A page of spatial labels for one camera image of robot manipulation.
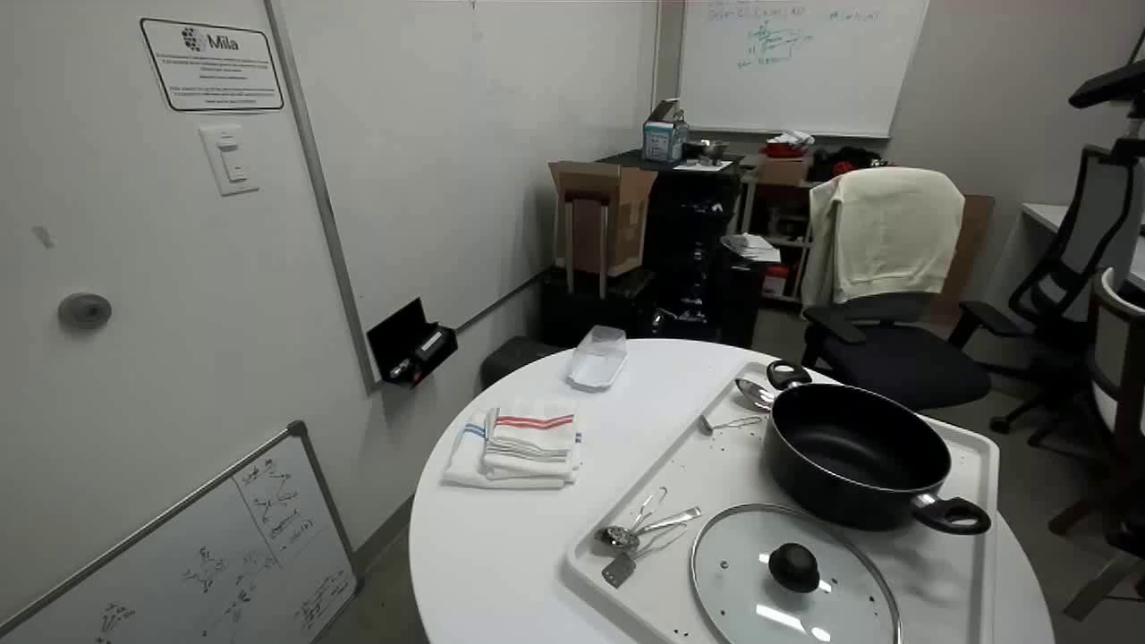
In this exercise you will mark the black whiteboard eraser holder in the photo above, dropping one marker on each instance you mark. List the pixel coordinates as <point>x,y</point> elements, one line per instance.
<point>406,341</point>

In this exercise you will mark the glass lid with black knob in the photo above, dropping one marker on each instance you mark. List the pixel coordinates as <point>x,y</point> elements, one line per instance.
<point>740,584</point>

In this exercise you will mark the blue tissue box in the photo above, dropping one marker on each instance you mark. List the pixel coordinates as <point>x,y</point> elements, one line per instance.
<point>662,138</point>

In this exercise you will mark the black cabinet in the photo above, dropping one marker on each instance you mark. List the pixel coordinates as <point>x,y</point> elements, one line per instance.
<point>692,252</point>

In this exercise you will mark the folded white towel, red stripes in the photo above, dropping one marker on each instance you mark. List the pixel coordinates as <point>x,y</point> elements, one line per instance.
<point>520,450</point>

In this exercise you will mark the brown cardboard box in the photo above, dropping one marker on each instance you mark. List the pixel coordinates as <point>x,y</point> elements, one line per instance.
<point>608,218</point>

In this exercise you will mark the large wall whiteboard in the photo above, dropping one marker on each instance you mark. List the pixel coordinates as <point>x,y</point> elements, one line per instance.
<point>453,156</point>

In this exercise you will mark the whiteboard with drawings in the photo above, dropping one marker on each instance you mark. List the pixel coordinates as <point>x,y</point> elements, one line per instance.
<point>216,559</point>

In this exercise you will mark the black case under cardboard box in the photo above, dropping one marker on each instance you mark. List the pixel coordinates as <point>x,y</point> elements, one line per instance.
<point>590,309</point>

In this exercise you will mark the small wall whiteboard with writing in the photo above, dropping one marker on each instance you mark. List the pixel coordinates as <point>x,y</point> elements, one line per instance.
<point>798,66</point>

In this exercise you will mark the metal measuring spoons set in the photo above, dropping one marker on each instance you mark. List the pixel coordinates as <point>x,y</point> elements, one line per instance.
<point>625,539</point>

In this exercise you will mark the wooden shelf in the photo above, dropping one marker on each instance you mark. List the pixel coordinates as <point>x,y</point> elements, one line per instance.
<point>781,209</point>

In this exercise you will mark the round grey wall knob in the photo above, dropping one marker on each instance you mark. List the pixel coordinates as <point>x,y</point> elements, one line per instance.
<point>82,311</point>

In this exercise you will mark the white wall sign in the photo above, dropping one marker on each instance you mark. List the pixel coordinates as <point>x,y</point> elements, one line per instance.
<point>216,66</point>

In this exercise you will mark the dark floor bin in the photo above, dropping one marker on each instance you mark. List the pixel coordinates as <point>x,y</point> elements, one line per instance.
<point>517,358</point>

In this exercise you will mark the black mesh office chair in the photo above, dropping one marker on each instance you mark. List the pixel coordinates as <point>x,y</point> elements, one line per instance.
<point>1077,246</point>

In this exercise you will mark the clear plastic container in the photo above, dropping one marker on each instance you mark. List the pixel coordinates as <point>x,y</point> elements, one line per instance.
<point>594,358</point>

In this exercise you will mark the cream cloth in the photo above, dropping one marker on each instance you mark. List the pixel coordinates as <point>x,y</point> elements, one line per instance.
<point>890,233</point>

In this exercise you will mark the white plastic tray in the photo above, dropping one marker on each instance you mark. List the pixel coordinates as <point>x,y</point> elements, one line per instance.
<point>717,473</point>

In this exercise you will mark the metal spoon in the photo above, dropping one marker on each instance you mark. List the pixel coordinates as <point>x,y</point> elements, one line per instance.
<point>753,392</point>

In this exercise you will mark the white light switch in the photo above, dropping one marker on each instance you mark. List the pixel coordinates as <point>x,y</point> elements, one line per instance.
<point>229,161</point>

